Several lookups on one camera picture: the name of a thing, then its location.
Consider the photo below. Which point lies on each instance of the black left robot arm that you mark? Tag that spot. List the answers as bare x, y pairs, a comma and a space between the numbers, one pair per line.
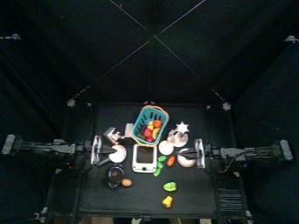
43, 148

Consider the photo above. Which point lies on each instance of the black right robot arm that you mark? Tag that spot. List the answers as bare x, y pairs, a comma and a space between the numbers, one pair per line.
253, 153

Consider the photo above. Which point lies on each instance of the yellow orange toy starfruit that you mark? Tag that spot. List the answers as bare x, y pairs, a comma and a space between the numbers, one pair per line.
167, 201

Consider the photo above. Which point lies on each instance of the white toy bowl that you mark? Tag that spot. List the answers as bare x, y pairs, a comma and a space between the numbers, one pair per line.
119, 154

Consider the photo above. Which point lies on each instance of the orange toy carrot piece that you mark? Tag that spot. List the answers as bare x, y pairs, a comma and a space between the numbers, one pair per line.
170, 161

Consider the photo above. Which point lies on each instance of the white toy utensil rack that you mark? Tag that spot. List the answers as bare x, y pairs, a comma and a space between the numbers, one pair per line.
179, 136

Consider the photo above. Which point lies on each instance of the green toy pea pod piece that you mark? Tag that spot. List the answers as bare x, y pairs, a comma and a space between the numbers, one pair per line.
161, 165
162, 158

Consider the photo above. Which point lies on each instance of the small white toy piece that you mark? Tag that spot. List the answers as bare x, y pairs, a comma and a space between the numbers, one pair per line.
128, 130

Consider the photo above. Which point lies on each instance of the white toy kitchen scale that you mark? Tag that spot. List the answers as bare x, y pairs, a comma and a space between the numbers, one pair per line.
145, 159

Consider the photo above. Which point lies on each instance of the green crumpled wrapper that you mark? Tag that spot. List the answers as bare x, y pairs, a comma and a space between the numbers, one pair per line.
157, 172

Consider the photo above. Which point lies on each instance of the teal basket with orange rim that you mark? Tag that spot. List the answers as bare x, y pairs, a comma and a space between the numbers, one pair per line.
139, 131

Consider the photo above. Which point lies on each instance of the yellow toy banana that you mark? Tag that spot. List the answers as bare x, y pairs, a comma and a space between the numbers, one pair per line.
155, 133

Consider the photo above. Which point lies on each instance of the dark red toy fruit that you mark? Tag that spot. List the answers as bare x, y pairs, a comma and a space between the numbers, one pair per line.
150, 139

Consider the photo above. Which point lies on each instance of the purple toy fruit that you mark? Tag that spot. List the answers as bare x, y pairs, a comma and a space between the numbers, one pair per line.
143, 128

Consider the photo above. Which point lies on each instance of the brown toy egg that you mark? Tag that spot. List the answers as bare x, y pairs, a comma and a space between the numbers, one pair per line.
126, 183

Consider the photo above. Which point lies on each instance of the green toy cabbage half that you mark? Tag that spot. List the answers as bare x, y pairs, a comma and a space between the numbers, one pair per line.
170, 186

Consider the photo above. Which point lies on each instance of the orange toy fruit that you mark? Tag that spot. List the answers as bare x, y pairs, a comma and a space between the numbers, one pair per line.
157, 123

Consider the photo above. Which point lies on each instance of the small yellow toy fruit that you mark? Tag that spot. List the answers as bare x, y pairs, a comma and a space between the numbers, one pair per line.
150, 125

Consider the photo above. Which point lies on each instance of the white printed label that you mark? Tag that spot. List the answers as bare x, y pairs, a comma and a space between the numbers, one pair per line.
230, 198

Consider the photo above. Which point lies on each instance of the metal frame corner bracket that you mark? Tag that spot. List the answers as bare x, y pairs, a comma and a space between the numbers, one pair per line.
226, 106
14, 37
71, 102
291, 38

